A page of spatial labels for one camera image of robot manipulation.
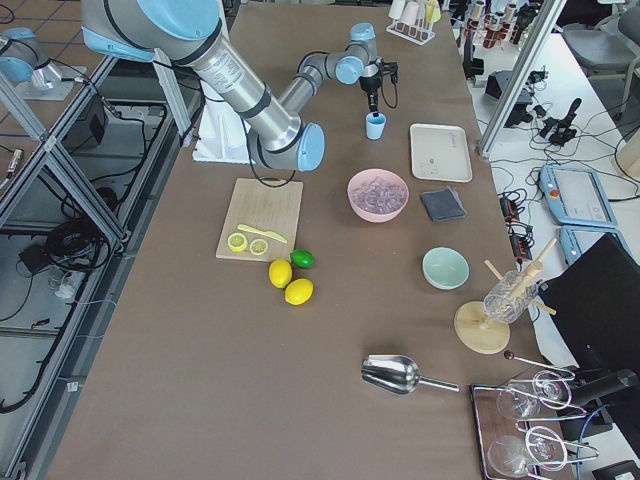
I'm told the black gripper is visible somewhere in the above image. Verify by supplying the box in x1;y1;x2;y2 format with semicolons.
359;61;382;113

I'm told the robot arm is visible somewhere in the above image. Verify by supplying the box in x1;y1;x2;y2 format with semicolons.
81;1;381;172

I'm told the white robot base pillar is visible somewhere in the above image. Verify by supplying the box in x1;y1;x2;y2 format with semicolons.
193;94;249;164

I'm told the blue plastic cup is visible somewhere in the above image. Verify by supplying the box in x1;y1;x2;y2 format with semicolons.
365;112;387;140

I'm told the pink plastic cup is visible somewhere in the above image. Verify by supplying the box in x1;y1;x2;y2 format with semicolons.
399;1;419;26

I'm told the pink bowl of ice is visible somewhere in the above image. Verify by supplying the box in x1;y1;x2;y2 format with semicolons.
347;168;409;223

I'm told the yellow plastic cup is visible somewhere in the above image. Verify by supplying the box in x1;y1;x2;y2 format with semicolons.
424;0;442;24

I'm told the steel ice scoop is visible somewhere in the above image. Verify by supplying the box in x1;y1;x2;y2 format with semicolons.
361;354;460;395

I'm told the beige rabbit tray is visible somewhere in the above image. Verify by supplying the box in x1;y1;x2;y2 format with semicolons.
409;123;473;183

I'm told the grey folded cloth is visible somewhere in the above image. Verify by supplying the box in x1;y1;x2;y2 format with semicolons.
420;187;467;222

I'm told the wooden cutting board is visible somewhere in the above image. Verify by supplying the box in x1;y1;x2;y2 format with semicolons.
216;178;303;262

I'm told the yellow plastic knife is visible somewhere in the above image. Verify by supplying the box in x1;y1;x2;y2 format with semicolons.
237;223;288;244

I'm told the green lime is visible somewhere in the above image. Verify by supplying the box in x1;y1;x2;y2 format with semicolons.
290;249;315;269

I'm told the green bowl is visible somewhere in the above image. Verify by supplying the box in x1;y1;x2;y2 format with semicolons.
422;247;470;290

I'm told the lemon slice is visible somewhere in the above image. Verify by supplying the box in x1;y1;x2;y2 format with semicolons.
249;238;269;256

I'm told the whole yellow lemon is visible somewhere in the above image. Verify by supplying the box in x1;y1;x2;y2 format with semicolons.
284;278;314;306
268;258;293;289

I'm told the lemon half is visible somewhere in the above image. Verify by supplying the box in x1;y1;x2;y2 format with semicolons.
227;232;249;253

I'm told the blue teach pendant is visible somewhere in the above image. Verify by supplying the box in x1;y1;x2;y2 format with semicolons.
538;165;618;228
559;225;628;266

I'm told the clear glass mug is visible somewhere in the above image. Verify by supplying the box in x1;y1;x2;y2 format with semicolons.
483;271;538;324

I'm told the wooden mug tree stand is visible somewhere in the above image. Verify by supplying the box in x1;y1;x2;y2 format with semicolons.
454;238;557;354

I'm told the black monitor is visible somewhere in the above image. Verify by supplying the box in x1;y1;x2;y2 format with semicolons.
540;233;639;372

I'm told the wine glass upper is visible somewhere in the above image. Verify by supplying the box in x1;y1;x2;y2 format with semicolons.
496;370;572;420

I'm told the wine glass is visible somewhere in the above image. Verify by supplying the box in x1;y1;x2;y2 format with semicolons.
487;426;569;479
496;370;572;420

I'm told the wine glass lower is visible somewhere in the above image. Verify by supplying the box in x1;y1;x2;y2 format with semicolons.
487;426;569;479

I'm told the white wire cup rack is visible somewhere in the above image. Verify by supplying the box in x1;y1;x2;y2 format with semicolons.
386;0;435;46

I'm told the aluminium frame post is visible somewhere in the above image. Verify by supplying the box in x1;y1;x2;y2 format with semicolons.
477;0;566;161

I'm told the wire glass rack tray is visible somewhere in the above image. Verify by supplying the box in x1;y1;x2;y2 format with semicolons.
471;367;599;479

